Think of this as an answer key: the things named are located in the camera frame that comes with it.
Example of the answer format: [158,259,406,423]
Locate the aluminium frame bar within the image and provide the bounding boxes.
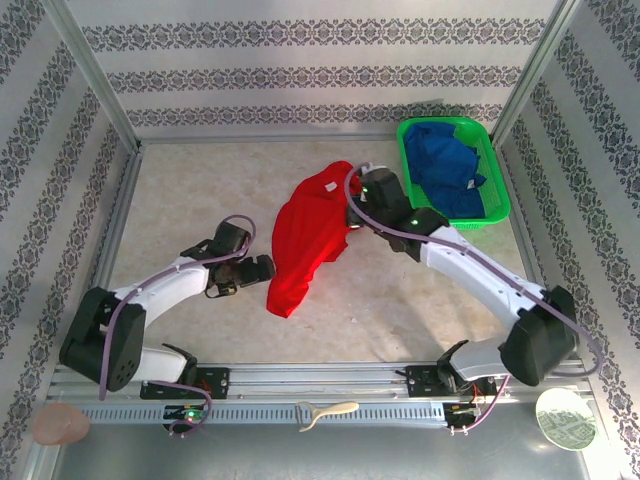
[134,132,404,147]

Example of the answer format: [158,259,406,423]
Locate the blue garment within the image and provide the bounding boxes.
[403,122,489,220]

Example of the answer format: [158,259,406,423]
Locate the aluminium side rail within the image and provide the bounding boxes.
[67,144,146,365]
[499,142,574,362]

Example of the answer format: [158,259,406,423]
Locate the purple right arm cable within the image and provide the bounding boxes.
[344,160,604,435]

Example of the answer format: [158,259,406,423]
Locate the aluminium mounting rail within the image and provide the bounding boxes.
[45,360,591,402]

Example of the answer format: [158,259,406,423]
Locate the slotted grey cable duct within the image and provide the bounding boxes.
[78,401,447,427]

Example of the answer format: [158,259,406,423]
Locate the round green patterned disc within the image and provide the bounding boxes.
[534,388,599,453]

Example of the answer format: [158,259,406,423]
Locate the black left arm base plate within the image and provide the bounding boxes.
[139,366,232,401]

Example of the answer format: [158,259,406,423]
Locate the cream plastic peeler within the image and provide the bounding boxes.
[294,400,361,434]

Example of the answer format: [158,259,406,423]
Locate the red printed t-shirt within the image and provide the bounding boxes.
[266,160,369,319]

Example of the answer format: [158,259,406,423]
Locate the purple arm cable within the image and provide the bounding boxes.
[98,214,258,437]
[344,160,604,435]

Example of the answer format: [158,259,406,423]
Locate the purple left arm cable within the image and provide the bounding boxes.
[98,214,258,437]

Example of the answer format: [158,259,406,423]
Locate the small green-lit circuit board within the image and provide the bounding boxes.
[442,401,484,424]
[163,405,207,424]

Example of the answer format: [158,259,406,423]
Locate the pink translucent cup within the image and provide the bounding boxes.
[32,403,92,447]

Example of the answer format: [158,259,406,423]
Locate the green plastic basket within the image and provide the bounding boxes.
[396,116,512,232]

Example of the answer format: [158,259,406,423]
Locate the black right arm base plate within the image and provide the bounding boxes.
[404,364,499,400]

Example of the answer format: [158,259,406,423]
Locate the aluminium frame post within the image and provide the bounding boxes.
[490,0,586,146]
[42,0,144,149]

